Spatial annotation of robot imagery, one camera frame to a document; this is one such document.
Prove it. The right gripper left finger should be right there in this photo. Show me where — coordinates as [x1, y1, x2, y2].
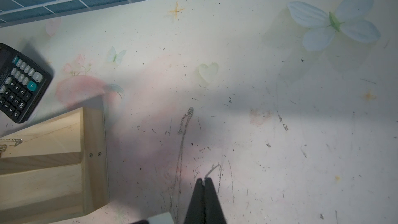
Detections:
[183, 178, 205, 224]

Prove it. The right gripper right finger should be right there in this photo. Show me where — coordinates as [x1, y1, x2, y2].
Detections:
[204, 177, 227, 224]

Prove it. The silver chain necklace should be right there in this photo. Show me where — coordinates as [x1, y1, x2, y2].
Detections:
[203, 163, 223, 197]
[169, 107, 194, 224]

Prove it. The wooden jewelry display stand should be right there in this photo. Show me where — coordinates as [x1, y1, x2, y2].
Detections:
[1, 107, 110, 224]

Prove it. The black calculator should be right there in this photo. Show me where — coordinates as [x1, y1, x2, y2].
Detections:
[1, 43, 53, 123]

